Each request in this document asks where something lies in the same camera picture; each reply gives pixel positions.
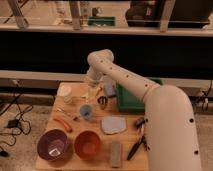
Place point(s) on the black handled brush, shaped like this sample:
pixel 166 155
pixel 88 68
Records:
pixel 140 125

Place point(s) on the blue grey cloth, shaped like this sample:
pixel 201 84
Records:
pixel 113 125

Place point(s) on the green box in background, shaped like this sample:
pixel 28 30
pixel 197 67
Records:
pixel 101 21

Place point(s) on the green plastic tray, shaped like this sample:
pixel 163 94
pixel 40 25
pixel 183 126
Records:
pixel 126 102

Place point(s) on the grey sharpening block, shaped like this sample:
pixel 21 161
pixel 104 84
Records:
pixel 115 154

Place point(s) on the orange carrot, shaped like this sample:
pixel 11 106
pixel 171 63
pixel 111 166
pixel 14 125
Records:
pixel 66 126

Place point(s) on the black binder clip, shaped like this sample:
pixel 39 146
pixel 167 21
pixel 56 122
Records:
pixel 102 101

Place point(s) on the purple bowl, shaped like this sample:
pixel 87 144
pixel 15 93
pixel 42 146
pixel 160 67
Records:
pixel 53 145

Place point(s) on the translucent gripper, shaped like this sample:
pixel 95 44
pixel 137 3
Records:
pixel 92 83

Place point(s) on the black power adapter with cables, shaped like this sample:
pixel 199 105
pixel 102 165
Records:
pixel 18 125

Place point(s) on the metal spoon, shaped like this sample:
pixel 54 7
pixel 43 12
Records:
pixel 73 117

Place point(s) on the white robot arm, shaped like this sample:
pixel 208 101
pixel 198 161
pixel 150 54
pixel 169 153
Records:
pixel 170 127

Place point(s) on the yellow banana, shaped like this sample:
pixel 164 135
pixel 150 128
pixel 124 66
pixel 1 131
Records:
pixel 91 94

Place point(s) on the orange bowl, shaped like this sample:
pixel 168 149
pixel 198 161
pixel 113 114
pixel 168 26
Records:
pixel 87 145

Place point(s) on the blue cup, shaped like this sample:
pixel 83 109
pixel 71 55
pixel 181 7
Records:
pixel 86 111

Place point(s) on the blue grey sponge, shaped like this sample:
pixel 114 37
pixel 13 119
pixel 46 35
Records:
pixel 109 90

